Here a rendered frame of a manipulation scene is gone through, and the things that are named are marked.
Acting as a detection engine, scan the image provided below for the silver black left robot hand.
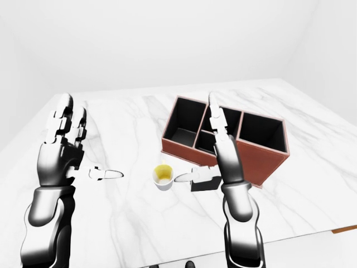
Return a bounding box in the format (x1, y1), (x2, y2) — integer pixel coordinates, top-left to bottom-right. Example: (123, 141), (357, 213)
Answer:
(37, 93), (125, 188)

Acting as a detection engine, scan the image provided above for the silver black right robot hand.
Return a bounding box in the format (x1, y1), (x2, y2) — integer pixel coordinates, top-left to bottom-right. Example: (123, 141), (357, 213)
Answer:
(173, 91), (247, 186)

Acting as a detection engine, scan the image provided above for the white mug with yellow inside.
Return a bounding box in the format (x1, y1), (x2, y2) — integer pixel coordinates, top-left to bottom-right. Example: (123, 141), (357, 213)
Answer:
(152, 160), (175, 192)

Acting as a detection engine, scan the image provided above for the red-brown desk caddy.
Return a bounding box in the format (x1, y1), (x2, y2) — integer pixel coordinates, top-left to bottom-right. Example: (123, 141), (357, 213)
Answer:
(161, 95), (291, 190)

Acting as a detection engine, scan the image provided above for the brown wooden edge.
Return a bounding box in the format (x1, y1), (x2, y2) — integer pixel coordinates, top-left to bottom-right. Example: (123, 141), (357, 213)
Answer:
(331, 225), (357, 235)

